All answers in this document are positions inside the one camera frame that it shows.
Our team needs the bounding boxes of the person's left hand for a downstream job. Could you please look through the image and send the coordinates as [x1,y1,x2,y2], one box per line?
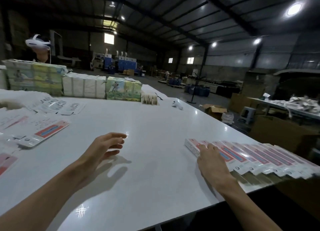
[77,133,128,178]

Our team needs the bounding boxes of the person's right hand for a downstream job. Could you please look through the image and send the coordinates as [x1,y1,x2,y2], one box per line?
[196,143,237,191]

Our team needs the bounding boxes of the pile of carton blanks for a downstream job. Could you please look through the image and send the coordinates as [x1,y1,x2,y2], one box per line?
[0,90,86,176]

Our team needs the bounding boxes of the person's right forearm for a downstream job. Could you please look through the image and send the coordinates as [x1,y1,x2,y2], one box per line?
[215,177,283,231]

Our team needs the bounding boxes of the person's left forearm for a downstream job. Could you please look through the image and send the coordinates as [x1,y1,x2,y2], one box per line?
[0,164,96,231]

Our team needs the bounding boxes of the white plastic bags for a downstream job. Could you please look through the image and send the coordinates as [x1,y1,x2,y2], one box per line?
[221,111,236,125]

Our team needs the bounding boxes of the open cardboard box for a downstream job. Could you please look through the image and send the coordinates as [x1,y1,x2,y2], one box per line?
[202,103,228,120]

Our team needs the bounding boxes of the white stool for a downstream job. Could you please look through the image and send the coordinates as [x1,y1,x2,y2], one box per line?
[238,106,257,126]

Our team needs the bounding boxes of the green printed carton bundle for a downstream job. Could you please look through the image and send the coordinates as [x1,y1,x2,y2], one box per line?
[105,76,143,102]

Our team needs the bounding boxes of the row of white cartons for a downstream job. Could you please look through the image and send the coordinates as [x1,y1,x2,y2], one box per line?
[0,67,8,90]
[62,72,107,99]

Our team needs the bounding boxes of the small beige card stack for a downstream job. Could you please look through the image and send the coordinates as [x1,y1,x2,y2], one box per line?
[141,91,159,106]

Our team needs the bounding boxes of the large cardboard box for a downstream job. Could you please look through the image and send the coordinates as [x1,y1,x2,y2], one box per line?
[250,115,318,156]

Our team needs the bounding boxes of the blue bins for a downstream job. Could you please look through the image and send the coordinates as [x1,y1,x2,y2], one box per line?
[184,84,211,97]

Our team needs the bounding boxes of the black floor stand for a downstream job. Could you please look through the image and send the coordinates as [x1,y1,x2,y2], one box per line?
[187,63,207,105]

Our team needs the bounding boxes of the tall cardboard box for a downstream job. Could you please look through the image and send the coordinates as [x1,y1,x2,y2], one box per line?
[229,70,281,114]

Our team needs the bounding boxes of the blue machine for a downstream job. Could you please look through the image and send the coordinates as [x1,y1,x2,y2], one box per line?
[102,49,137,73]

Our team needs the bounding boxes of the green yellow carton bundle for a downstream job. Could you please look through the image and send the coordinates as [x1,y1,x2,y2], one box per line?
[2,59,68,97]

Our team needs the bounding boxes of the pile of white sheets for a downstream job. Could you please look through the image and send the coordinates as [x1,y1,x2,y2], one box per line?
[270,95,320,114]

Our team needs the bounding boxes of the white headset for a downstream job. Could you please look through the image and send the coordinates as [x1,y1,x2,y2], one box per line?
[25,34,52,51]

